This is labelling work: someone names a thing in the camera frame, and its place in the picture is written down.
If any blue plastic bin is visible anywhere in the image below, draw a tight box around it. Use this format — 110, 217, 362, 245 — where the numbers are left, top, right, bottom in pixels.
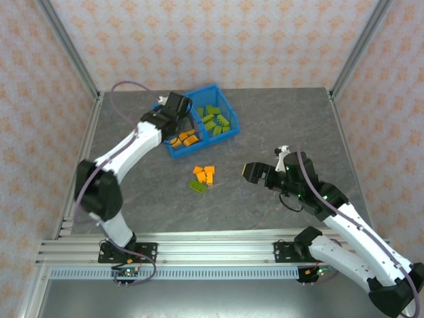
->
151, 95, 208, 160
185, 83, 240, 146

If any dark green lego brick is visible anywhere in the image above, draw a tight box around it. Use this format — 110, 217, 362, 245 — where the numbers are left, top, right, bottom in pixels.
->
188, 179, 208, 194

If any small circuit board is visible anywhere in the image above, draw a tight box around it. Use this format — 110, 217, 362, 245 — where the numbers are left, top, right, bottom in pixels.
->
304, 264, 334, 278
111, 267, 140, 278

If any grey metal panel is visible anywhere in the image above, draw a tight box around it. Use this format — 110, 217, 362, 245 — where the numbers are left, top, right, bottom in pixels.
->
32, 280, 375, 318

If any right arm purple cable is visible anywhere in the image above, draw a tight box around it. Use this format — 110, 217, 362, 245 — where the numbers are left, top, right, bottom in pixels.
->
295, 147, 419, 317

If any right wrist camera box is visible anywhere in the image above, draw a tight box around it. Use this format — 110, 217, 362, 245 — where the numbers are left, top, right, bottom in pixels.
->
274, 144, 292, 172

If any aluminium side rail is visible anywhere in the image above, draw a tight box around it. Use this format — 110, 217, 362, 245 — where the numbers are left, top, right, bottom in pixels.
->
327, 88, 377, 233
58, 91, 105, 240

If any wide aluminium mounting rail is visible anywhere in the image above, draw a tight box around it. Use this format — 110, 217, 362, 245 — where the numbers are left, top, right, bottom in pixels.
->
34, 231, 398, 268

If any grey slotted cable duct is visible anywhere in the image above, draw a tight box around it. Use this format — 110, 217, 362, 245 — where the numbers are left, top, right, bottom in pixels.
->
49, 268, 301, 282

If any aluminium frame post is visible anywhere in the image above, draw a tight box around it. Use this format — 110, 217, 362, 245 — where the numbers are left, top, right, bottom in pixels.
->
16, 264, 50, 318
329, 0, 395, 100
34, 0, 102, 101

